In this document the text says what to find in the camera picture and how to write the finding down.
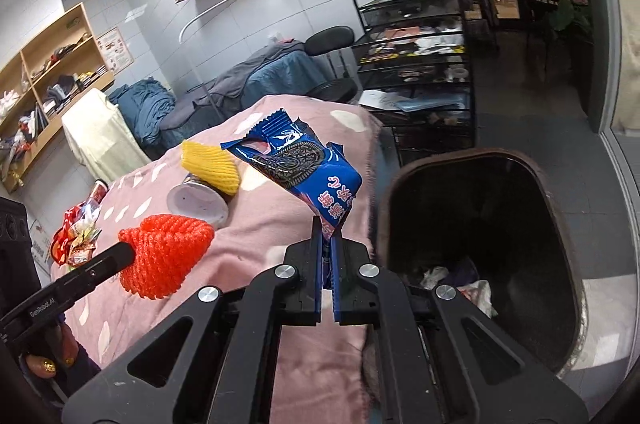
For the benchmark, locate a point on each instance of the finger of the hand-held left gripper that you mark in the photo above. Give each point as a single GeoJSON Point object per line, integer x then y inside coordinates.
{"type": "Point", "coordinates": [95, 269]}

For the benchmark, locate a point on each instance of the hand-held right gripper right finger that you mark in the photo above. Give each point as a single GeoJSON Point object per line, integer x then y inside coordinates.
{"type": "Point", "coordinates": [410, 334]}

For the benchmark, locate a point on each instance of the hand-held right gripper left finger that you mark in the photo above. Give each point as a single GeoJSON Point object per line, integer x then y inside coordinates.
{"type": "Point", "coordinates": [240, 329]}

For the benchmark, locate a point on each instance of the orange foam fruit net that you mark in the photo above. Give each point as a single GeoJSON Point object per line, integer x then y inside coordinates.
{"type": "Point", "coordinates": [165, 254]}

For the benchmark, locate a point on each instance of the brown trash bin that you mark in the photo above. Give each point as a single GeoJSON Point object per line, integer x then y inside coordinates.
{"type": "Point", "coordinates": [475, 214]}

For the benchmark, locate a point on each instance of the blue cookie wrapper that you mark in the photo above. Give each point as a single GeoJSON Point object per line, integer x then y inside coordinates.
{"type": "Point", "coordinates": [310, 174]}

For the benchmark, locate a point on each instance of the person's left hand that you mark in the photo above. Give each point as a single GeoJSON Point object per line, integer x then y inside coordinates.
{"type": "Point", "coordinates": [50, 354]}

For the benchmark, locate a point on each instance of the pile of red snack packets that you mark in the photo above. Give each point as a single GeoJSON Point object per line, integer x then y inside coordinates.
{"type": "Point", "coordinates": [75, 234]}

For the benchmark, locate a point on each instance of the white plastic bag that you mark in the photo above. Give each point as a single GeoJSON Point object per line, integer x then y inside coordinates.
{"type": "Point", "coordinates": [434, 276]}

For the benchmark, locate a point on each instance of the red chip can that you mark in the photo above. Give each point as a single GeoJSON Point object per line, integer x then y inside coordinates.
{"type": "Point", "coordinates": [98, 191]}

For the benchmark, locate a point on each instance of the grey paper cup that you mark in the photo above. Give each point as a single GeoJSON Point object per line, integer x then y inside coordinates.
{"type": "Point", "coordinates": [197, 204]}

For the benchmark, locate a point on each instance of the cream towel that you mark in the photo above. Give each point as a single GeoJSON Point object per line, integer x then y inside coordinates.
{"type": "Point", "coordinates": [95, 129]}

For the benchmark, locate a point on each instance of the yellow foam fruit net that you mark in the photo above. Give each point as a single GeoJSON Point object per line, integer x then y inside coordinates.
{"type": "Point", "coordinates": [210, 166]}

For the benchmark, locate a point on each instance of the blue bedding pile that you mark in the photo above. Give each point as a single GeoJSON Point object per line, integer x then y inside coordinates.
{"type": "Point", "coordinates": [145, 109]}

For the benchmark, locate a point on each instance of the white crumpled cloth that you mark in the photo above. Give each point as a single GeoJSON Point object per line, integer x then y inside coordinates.
{"type": "Point", "coordinates": [7, 100]}

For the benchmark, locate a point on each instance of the stack of papers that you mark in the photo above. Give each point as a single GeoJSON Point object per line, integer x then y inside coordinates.
{"type": "Point", "coordinates": [415, 103]}

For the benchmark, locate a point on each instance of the grey towel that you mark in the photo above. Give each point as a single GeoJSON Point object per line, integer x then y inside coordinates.
{"type": "Point", "coordinates": [240, 74]}

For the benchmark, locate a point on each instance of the black mesh cart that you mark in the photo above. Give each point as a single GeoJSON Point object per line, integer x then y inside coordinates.
{"type": "Point", "coordinates": [415, 79]}

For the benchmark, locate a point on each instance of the massage bed with blue cover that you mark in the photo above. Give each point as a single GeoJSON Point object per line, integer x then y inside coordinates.
{"type": "Point", "coordinates": [280, 76]}

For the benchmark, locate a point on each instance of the white arc floor lamp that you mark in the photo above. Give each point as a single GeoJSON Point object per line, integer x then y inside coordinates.
{"type": "Point", "coordinates": [210, 6]}

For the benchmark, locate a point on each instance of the small white container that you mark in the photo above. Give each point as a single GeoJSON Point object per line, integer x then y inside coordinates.
{"type": "Point", "coordinates": [273, 38]}

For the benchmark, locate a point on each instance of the black stool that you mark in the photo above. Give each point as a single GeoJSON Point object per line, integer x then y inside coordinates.
{"type": "Point", "coordinates": [330, 39]}

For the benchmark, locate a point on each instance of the potted plant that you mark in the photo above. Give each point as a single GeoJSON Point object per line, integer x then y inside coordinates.
{"type": "Point", "coordinates": [570, 16]}

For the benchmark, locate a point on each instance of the wall poster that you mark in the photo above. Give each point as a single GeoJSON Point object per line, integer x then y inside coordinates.
{"type": "Point", "coordinates": [115, 49]}

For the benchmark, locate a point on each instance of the wooden wall cabinet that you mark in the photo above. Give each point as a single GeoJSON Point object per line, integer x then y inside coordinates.
{"type": "Point", "coordinates": [75, 24]}

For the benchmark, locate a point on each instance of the black door frame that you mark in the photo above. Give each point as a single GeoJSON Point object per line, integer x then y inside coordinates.
{"type": "Point", "coordinates": [595, 54]}

